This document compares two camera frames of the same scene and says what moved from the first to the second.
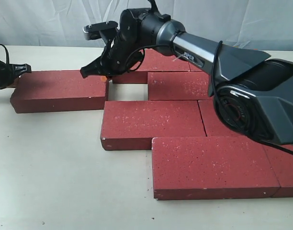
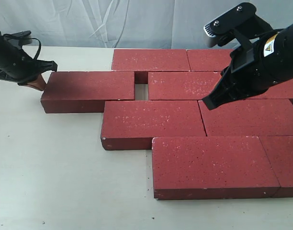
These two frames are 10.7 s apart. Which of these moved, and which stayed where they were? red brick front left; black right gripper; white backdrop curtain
Moved: black right gripper
Stayed: white backdrop curtain; red brick front left
